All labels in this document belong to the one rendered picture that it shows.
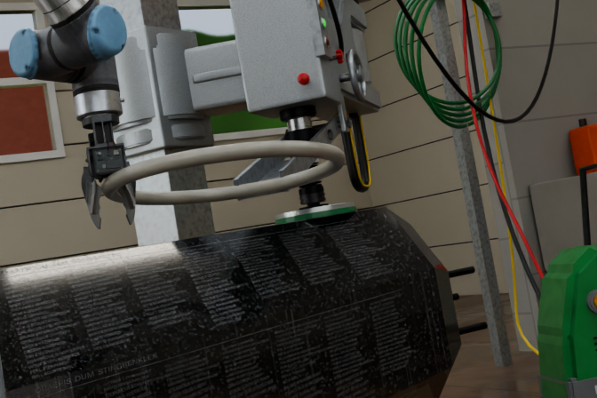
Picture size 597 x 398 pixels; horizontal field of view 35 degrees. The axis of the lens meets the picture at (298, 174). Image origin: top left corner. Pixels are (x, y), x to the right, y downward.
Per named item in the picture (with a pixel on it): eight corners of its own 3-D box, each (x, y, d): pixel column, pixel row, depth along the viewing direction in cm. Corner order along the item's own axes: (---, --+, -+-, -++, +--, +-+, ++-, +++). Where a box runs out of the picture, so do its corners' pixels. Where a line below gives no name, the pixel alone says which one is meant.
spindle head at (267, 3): (287, 132, 280) (262, -12, 283) (358, 118, 274) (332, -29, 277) (249, 123, 245) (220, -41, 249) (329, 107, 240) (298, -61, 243)
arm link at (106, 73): (51, 38, 183) (91, 43, 191) (59, 99, 181) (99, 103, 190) (83, 24, 178) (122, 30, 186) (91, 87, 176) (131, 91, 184)
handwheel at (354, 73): (338, 109, 269) (330, 59, 270) (372, 103, 267) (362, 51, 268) (325, 105, 255) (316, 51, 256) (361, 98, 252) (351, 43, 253)
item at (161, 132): (101, 167, 330) (83, 53, 332) (195, 155, 345) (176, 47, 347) (126, 151, 298) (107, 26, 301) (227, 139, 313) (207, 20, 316)
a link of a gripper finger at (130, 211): (131, 222, 177) (113, 177, 178) (129, 226, 183) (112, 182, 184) (146, 216, 178) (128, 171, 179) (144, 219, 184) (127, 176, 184)
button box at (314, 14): (322, 60, 247) (305, -43, 249) (332, 59, 247) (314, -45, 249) (314, 57, 240) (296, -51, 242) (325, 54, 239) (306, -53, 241)
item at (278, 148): (166, 213, 218) (165, 201, 219) (370, 175, 205) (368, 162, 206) (53, 193, 171) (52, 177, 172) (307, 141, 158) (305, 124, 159)
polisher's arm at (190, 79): (95, 131, 306) (83, 57, 308) (124, 140, 341) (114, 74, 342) (317, 90, 300) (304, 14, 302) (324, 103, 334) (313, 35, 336)
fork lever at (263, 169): (291, 140, 278) (287, 124, 277) (354, 128, 272) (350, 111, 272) (223, 203, 212) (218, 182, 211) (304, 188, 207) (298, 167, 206)
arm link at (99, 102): (73, 103, 186) (122, 99, 189) (76, 127, 186) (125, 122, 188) (73, 92, 178) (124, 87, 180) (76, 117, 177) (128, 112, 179)
